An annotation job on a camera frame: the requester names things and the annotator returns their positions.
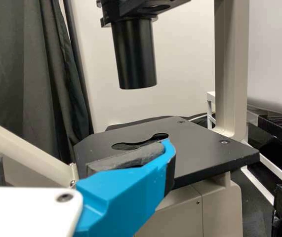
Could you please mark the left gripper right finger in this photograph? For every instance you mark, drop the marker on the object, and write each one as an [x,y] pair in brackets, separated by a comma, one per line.
[126,192]

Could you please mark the white box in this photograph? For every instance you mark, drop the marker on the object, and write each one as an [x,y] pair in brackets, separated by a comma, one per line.
[274,74]

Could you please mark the cream microscope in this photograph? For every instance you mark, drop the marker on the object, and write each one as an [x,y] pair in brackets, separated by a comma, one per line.
[205,148]

